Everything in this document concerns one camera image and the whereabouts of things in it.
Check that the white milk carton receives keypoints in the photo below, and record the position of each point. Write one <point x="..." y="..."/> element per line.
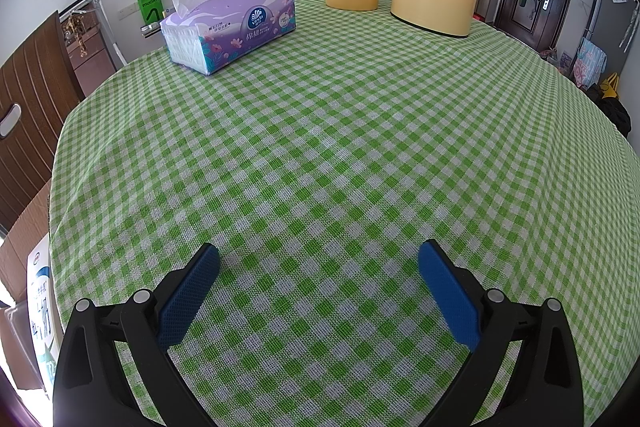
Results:
<point x="42" y="307"/>

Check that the small red floor item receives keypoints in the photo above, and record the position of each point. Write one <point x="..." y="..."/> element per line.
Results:
<point x="480" y="17"/>

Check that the purple tissue pack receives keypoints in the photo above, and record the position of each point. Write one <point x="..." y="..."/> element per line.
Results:
<point x="240" y="27"/>

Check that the pink red bag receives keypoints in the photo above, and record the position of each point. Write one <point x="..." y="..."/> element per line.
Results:
<point x="552" y="56"/>

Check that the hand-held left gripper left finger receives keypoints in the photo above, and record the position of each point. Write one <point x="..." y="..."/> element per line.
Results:
<point x="190" y="292"/>

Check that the green checked tablecloth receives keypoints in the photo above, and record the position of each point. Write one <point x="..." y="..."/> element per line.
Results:
<point x="325" y="132"/>

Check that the grey refrigerator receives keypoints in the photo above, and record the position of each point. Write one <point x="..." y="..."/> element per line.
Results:
<point x="607" y="27"/>

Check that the white folded umbrella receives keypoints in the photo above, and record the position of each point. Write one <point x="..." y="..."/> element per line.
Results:
<point x="631" y="27"/>

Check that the brown cardboard box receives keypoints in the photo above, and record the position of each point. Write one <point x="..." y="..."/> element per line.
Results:
<point x="20" y="247"/>

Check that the brown wooden chair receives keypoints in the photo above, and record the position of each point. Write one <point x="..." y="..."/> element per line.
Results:
<point x="35" y="107"/>

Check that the green shopping bag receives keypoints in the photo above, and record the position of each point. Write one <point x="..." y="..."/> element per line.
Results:
<point x="149" y="9"/>

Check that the chrome wall rack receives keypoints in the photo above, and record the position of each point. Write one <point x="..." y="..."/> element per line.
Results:
<point x="150" y="29"/>

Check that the pastel gift bag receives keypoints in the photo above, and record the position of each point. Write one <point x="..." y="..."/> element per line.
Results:
<point x="590" y="62"/>

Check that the brown drawer cabinet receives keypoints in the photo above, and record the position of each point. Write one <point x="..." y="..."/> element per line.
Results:
<point x="92" y="57"/>

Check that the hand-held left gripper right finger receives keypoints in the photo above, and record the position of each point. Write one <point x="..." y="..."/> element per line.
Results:
<point x="450" y="297"/>

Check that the black bag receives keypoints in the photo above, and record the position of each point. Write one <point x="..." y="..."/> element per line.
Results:
<point x="612" y="112"/>

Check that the white wall socket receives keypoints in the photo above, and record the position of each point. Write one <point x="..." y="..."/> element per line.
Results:
<point x="127" y="11"/>

